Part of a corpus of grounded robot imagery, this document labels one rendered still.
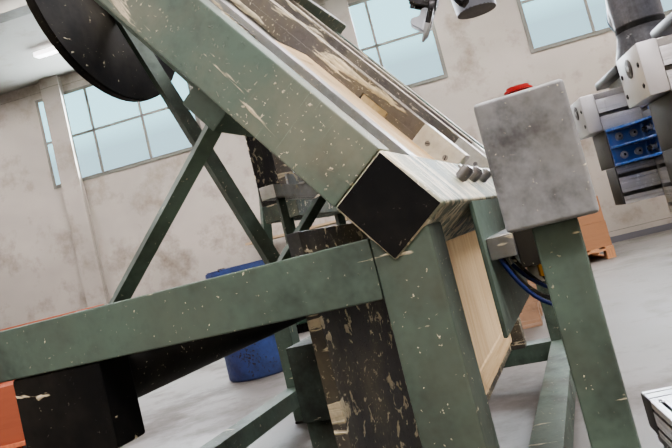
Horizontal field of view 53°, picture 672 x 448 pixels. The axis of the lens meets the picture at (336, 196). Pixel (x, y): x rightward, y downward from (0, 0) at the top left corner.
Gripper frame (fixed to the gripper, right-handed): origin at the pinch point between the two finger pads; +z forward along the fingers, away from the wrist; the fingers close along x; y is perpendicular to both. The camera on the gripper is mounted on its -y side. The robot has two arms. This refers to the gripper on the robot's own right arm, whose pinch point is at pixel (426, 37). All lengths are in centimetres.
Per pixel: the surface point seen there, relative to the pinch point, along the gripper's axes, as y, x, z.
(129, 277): 35, 79, 73
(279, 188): 33, -3, 52
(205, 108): 24, 89, 41
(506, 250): -29, 74, 53
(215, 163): 58, -12, 49
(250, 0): 45, 26, 5
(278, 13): 36.1, 27.2, 7.7
